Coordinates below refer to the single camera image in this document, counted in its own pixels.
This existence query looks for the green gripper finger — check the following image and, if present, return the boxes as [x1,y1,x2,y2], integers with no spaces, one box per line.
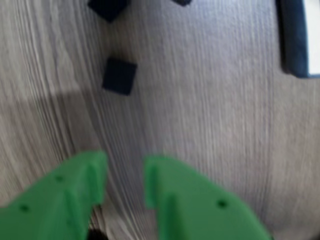
[143,155,273,240]
[0,149,109,240]

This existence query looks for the black cube stone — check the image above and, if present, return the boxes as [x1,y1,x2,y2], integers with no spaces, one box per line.
[172,0,193,8]
[101,57,138,97]
[87,0,128,24]

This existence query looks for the white go board dark frame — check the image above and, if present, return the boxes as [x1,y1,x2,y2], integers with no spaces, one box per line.
[276,0,320,79]

